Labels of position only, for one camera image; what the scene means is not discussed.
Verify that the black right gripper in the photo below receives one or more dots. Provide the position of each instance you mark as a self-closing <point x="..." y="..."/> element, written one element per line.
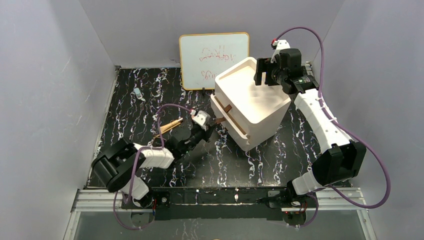
<point x="265" y="69"/>

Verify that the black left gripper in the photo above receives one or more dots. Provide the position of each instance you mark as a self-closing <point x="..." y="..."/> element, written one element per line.
<point x="205" y="129"/>

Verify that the white top drawer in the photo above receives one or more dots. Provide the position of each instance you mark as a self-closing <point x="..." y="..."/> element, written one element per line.
<point x="230" y="124"/>

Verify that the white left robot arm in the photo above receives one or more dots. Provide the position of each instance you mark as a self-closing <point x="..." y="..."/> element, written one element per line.
<point x="116" y="167"/>

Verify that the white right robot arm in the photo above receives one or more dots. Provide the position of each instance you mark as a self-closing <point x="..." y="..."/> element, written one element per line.
<point x="341" y="157"/>

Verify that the white drawer organizer box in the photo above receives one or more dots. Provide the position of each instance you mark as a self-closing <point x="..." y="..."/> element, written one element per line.
<point x="258" y="109"/>

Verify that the brown middle drawer pull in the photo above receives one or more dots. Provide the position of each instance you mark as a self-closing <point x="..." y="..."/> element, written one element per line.
<point x="219" y="120"/>

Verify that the brown leather drawer pull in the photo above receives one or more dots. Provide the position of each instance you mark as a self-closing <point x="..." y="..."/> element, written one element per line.
<point x="227" y="108"/>

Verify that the yellow framed whiteboard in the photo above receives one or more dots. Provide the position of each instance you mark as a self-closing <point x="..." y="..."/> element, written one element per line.
<point x="205" y="56"/>

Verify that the small light blue eraser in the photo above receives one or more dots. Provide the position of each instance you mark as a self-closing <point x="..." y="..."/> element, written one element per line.
<point x="138" y="93"/>

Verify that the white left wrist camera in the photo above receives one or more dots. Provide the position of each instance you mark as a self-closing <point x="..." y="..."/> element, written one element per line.
<point x="200" y="118"/>

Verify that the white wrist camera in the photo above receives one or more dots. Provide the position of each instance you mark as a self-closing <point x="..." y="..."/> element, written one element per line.
<point x="200" y="118"/>
<point x="278" y="45"/>

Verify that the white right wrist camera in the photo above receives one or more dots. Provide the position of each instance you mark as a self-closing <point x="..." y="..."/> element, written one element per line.
<point x="278" y="45"/>

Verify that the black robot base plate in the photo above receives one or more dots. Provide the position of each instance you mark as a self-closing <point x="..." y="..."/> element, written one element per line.
<point x="269" y="203"/>

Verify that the aluminium rail frame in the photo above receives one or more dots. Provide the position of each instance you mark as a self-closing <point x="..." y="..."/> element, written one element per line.
<point x="97" y="215"/>

